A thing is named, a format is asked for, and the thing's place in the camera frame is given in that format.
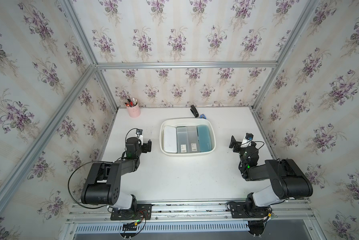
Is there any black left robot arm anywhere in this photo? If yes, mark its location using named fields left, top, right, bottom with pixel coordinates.
left=80, top=137, right=152, bottom=212

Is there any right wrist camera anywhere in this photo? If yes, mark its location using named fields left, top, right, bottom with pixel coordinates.
left=245, top=133, right=254, bottom=141

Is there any light blue pencil case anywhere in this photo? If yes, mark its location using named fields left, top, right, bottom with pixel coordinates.
left=197, top=125, right=213, bottom=153

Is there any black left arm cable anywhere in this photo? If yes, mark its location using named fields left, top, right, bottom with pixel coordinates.
left=67, top=161, right=114, bottom=210

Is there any aluminium front rail frame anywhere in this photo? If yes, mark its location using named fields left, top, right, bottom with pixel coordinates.
left=59, top=200, right=326, bottom=240

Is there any pink pen cup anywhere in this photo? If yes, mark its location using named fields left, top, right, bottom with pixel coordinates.
left=126, top=104, right=141, bottom=118

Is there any white pencil case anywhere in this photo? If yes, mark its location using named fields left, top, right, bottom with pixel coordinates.
left=162, top=126, right=177, bottom=154

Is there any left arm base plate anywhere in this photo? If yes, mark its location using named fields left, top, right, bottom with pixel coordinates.
left=110, top=204, right=152, bottom=221

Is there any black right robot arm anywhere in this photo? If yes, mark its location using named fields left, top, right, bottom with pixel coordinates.
left=227, top=134, right=313, bottom=219

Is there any clear plastic box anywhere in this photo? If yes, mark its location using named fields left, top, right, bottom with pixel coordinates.
left=176, top=126, right=200, bottom=154

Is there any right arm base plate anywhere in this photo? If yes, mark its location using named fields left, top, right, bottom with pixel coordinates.
left=227, top=202, right=272, bottom=219

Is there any white storage basin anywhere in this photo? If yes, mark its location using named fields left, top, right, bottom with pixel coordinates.
left=159, top=118, right=216, bottom=157

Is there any black stapler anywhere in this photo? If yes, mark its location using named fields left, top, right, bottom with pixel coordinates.
left=190, top=105, right=200, bottom=118

